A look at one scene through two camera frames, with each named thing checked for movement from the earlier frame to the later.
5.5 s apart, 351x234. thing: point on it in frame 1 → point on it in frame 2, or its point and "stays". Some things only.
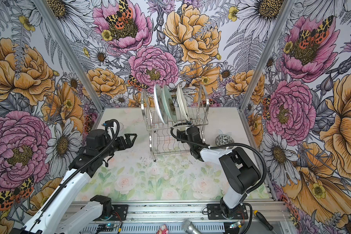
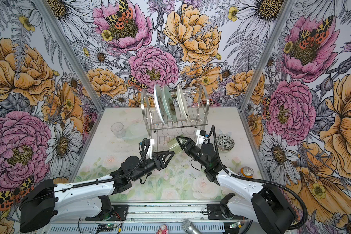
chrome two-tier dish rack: x=163 y=110 stays
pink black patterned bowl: x=224 y=139 stays
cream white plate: x=182 y=101 stays
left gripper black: x=129 y=144 → x=161 y=163
